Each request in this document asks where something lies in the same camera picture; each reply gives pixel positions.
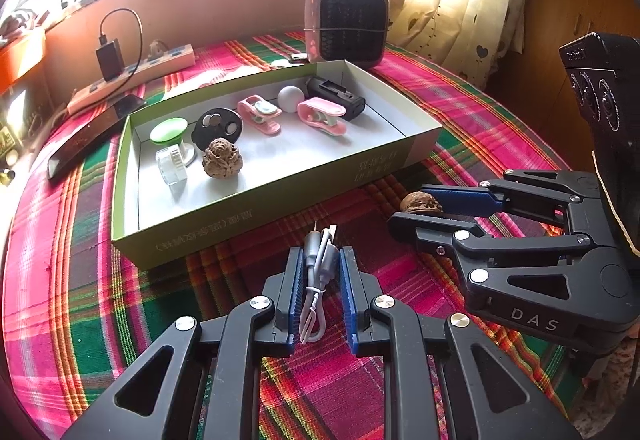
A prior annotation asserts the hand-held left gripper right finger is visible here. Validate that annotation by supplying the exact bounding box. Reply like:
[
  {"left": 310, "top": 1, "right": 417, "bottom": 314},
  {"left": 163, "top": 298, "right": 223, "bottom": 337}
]
[{"left": 339, "top": 247, "right": 581, "bottom": 440}]

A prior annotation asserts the small brown walnut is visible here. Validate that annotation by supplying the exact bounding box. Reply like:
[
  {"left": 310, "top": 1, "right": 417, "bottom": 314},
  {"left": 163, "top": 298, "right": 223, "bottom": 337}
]
[{"left": 399, "top": 191, "right": 444, "bottom": 217}]

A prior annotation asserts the black charger cable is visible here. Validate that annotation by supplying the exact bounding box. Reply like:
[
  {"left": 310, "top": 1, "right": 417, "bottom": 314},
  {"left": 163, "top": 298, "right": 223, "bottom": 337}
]
[{"left": 99, "top": 8, "right": 143, "bottom": 95}]

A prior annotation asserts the black charger adapter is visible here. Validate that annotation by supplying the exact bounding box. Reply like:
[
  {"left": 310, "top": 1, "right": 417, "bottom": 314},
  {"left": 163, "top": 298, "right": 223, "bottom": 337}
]
[{"left": 95, "top": 38, "right": 125, "bottom": 81}]

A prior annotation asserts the black smartphone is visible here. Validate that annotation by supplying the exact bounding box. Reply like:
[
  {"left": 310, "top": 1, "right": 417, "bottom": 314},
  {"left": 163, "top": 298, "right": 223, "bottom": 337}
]
[{"left": 46, "top": 94, "right": 148, "bottom": 185}]

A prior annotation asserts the white ball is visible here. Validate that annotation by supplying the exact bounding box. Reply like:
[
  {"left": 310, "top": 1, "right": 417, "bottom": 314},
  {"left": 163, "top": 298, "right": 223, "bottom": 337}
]
[{"left": 277, "top": 86, "right": 306, "bottom": 115}]

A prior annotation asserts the green white mushroom knob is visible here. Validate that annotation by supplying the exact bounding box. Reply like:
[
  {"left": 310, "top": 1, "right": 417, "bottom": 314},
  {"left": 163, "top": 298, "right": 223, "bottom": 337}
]
[{"left": 149, "top": 117, "right": 198, "bottom": 165}]

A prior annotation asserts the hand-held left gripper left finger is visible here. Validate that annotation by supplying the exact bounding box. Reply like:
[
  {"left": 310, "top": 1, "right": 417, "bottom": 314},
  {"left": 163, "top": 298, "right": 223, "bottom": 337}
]
[{"left": 60, "top": 248, "right": 307, "bottom": 440}]

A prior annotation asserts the plain pink clip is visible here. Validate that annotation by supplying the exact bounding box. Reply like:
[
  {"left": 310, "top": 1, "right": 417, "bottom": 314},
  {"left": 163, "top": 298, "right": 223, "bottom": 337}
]
[{"left": 296, "top": 100, "right": 347, "bottom": 137}]

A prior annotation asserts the white plastic cap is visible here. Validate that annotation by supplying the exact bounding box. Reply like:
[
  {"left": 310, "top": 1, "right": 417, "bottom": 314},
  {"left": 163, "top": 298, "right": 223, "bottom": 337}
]
[{"left": 156, "top": 145, "right": 188, "bottom": 185}]

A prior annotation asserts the pink clip with mint pad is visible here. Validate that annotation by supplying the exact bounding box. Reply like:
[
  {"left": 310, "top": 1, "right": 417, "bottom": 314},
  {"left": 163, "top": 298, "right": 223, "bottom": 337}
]
[{"left": 236, "top": 94, "right": 282, "bottom": 138}]

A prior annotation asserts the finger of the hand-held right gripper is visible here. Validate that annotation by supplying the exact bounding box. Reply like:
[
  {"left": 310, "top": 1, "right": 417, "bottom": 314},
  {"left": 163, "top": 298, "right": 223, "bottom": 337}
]
[
  {"left": 432, "top": 170, "right": 598, "bottom": 221},
  {"left": 386, "top": 212, "right": 601, "bottom": 301}
]

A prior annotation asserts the white USB cable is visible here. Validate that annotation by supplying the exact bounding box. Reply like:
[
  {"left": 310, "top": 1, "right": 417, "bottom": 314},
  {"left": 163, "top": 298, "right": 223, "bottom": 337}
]
[{"left": 298, "top": 222, "right": 340, "bottom": 346}]

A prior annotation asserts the orange plastic tray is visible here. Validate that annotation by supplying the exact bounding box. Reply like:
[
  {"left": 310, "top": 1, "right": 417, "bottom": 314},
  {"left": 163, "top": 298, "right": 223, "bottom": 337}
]
[{"left": 0, "top": 27, "right": 47, "bottom": 88}]

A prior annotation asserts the beige cord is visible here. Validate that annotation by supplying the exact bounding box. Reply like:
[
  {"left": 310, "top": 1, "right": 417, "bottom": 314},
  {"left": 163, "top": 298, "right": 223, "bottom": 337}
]
[{"left": 591, "top": 149, "right": 640, "bottom": 261}]

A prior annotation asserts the small heater with black grille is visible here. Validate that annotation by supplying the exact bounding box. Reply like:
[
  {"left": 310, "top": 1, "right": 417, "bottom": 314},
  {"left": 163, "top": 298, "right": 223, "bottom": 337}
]
[{"left": 304, "top": 0, "right": 390, "bottom": 70}]

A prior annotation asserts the black rectangular device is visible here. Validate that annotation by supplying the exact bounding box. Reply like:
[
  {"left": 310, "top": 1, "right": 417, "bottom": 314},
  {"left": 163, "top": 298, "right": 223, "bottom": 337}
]
[{"left": 305, "top": 76, "right": 367, "bottom": 122}]

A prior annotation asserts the large brown walnut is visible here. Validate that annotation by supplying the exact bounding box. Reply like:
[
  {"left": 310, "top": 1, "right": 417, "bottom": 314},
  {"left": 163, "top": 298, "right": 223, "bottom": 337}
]
[{"left": 201, "top": 137, "right": 246, "bottom": 179}]

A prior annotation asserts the white power strip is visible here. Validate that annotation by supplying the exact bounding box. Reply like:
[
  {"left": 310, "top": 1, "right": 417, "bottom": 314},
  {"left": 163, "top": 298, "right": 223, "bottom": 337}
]
[{"left": 66, "top": 44, "right": 196, "bottom": 117}]

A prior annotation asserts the green cardboard box tray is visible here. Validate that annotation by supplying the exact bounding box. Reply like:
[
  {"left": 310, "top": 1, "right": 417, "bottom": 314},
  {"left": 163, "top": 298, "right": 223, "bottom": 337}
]
[{"left": 111, "top": 60, "right": 443, "bottom": 271}]

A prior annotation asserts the black round disc gadget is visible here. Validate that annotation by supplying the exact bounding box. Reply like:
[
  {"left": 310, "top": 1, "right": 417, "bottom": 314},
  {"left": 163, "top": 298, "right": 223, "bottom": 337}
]
[{"left": 191, "top": 107, "right": 244, "bottom": 151}]

